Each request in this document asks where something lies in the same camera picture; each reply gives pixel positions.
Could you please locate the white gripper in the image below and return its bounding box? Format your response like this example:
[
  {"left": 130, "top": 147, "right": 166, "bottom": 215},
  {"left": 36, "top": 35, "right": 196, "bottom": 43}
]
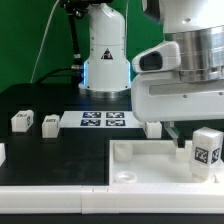
[{"left": 131, "top": 72, "right": 224, "bottom": 148}]

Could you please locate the white square table top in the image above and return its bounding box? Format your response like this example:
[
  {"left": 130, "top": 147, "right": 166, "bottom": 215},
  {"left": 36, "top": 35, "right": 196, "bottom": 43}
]
[{"left": 109, "top": 140, "right": 224, "bottom": 185}]

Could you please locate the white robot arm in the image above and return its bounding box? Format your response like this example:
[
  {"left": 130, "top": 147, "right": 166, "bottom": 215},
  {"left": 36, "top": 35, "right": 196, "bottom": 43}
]
[{"left": 131, "top": 0, "right": 224, "bottom": 144}]

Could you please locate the white U-shaped obstacle fence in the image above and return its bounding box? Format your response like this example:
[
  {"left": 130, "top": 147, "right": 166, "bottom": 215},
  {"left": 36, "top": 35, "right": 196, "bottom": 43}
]
[{"left": 0, "top": 142, "right": 224, "bottom": 215}]

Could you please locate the white marker sheet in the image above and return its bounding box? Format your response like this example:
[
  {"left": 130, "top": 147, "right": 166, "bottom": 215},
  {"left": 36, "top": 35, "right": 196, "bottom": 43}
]
[{"left": 60, "top": 111, "right": 142, "bottom": 128}]

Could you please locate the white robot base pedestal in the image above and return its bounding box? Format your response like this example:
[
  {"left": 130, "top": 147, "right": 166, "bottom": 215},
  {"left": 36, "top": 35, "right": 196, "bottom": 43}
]
[{"left": 79, "top": 3, "right": 131, "bottom": 98}]

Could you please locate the black cable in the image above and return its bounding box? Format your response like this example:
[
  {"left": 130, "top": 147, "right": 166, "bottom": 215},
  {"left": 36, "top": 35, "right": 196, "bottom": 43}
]
[{"left": 34, "top": 6, "right": 84, "bottom": 84}]

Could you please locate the white cable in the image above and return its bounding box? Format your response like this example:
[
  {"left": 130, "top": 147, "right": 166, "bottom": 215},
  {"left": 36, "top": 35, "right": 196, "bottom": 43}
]
[{"left": 29, "top": 0, "right": 62, "bottom": 84}]

